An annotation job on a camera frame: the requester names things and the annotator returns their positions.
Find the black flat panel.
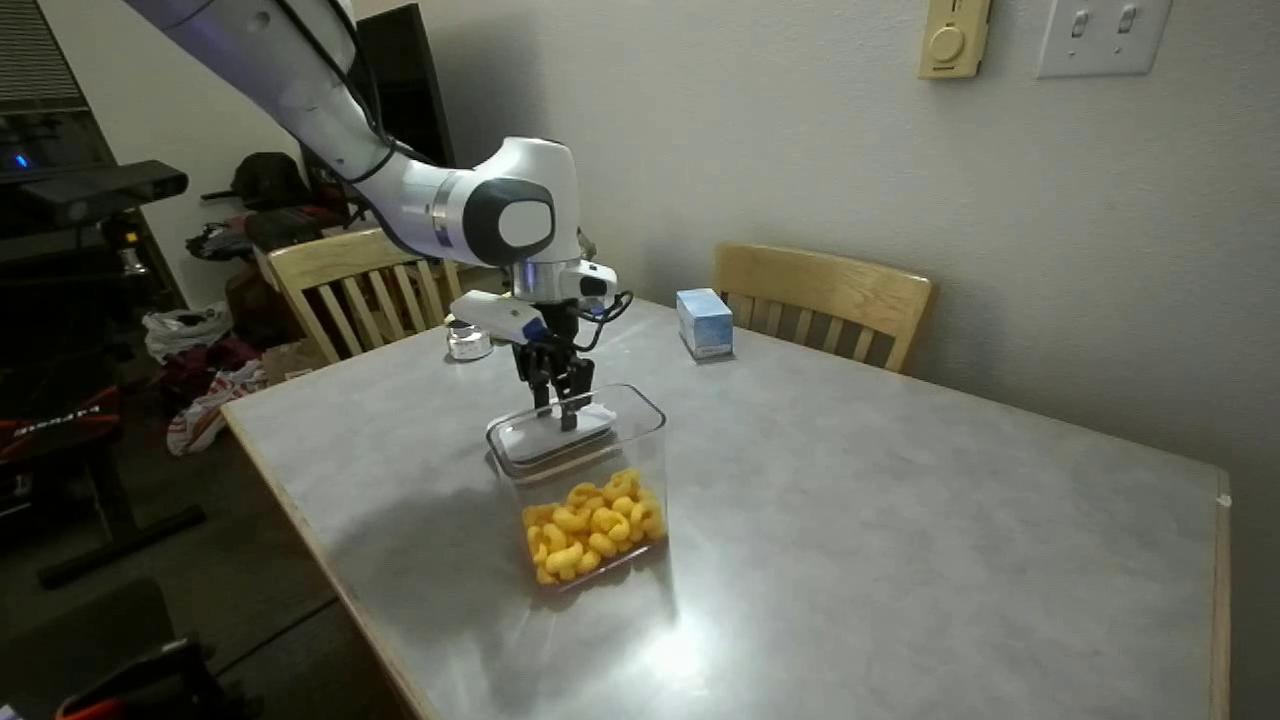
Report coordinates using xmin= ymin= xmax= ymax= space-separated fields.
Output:
xmin=348 ymin=0 xmax=466 ymax=172

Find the white square container lid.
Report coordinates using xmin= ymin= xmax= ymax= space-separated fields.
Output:
xmin=483 ymin=394 xmax=623 ymax=478

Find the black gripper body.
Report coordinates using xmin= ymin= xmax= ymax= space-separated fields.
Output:
xmin=516 ymin=300 xmax=599 ymax=385

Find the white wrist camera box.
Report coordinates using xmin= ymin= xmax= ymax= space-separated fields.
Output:
xmin=447 ymin=286 xmax=551 ymax=352

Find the black camera bar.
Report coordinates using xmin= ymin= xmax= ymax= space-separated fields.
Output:
xmin=0 ymin=155 xmax=194 ymax=232

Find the beige wall thermostat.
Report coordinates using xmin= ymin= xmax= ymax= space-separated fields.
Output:
xmin=913 ymin=0 xmax=997 ymax=83

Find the wooden chair with solid backrest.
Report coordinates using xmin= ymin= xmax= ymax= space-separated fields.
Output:
xmin=711 ymin=236 xmax=935 ymax=374

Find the red and black bag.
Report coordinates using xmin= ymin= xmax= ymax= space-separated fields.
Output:
xmin=54 ymin=637 xmax=238 ymax=720

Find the black metal stand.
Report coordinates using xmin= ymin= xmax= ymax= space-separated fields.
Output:
xmin=0 ymin=216 xmax=211 ymax=590

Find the wooden chair with slatted backrest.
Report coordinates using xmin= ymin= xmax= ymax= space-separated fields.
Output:
xmin=252 ymin=227 xmax=504 ymax=366

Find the round silver metal tin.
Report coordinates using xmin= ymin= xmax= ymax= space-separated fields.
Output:
xmin=440 ymin=322 xmax=498 ymax=366

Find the pile of clothes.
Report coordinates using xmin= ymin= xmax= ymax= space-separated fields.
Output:
xmin=140 ymin=302 xmax=323 ymax=458

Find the clear plastic food container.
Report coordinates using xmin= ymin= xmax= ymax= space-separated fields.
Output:
xmin=481 ymin=379 xmax=676 ymax=590

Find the black and blue robot cable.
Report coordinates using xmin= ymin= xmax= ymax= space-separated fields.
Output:
xmin=579 ymin=282 xmax=639 ymax=354

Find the small light blue carton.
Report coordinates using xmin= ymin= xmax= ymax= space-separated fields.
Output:
xmin=674 ymin=282 xmax=742 ymax=363

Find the white light switch plate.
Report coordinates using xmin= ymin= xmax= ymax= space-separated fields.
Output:
xmin=1034 ymin=0 xmax=1178 ymax=80

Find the black hat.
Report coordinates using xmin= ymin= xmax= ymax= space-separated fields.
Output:
xmin=199 ymin=147 xmax=314 ymax=216

